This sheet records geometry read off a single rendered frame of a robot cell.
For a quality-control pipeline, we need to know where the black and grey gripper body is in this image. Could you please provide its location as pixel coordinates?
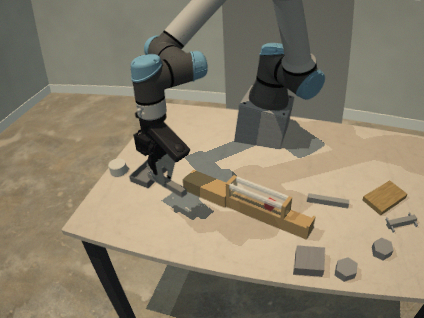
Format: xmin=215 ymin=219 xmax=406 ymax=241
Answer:
xmin=133 ymin=112 xmax=167 ymax=159

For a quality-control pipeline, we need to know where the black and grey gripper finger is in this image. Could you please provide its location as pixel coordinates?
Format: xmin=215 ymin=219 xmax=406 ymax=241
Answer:
xmin=159 ymin=154 xmax=175 ymax=179
xmin=147 ymin=151 xmax=166 ymax=187

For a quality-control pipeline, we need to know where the grey cylinder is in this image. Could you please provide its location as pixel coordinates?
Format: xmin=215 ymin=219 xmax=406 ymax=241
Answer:
xmin=108 ymin=158 xmax=127 ymax=177

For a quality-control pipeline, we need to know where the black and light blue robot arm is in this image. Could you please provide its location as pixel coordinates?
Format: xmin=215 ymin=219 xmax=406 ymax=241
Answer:
xmin=131 ymin=0 xmax=325 ymax=162

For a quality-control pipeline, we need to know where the brown wooden board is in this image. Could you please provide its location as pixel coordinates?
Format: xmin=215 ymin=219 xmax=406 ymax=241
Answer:
xmin=363 ymin=181 xmax=407 ymax=216

